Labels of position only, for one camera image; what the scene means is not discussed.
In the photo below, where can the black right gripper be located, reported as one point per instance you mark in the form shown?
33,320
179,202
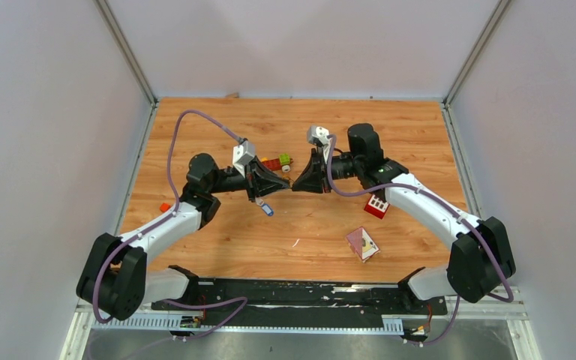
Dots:
311,178

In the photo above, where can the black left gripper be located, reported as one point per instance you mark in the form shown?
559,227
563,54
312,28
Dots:
265,182

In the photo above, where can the silver key with blue tag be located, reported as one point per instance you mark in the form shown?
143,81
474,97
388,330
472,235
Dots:
266,208

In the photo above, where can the gold S-shaped carabiner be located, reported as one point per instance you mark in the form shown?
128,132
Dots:
289,181

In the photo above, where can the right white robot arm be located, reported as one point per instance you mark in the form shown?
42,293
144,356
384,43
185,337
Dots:
480,260

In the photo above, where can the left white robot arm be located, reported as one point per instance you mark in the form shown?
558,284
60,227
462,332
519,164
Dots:
115,279

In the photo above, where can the toy brick car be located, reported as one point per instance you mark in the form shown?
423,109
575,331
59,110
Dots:
280,163

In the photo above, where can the red toy window brick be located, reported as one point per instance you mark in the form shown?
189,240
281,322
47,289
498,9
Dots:
376,207

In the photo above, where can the red patterned card box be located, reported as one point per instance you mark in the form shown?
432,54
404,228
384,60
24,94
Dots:
362,244

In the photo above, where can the small orange brick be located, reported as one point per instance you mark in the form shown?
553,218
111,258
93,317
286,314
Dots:
164,207

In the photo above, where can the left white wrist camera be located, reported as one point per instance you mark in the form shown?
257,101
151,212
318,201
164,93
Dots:
242,155

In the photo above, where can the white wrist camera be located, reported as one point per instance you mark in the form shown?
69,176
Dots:
318,135
242,155

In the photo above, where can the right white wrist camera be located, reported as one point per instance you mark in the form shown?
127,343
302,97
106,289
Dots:
318,135

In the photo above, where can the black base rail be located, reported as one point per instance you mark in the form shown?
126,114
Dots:
307,304

